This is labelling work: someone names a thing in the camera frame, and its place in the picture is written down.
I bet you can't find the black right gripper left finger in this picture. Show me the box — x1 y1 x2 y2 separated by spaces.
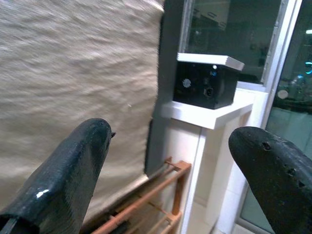
0 117 117 234

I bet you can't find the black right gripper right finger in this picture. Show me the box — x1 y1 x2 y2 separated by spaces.
228 126 312 234

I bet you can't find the glass sliding door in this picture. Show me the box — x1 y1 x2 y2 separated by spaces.
240 0 312 232

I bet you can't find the brown wooden slatted rack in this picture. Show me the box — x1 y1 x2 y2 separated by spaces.
80 157 192 234

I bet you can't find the large beige draped cloth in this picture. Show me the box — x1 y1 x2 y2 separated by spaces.
0 0 164 215

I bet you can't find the black electronics box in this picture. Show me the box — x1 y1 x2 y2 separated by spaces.
172 59 238 110

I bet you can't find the white flat board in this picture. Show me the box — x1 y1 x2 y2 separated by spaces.
176 52 245 71

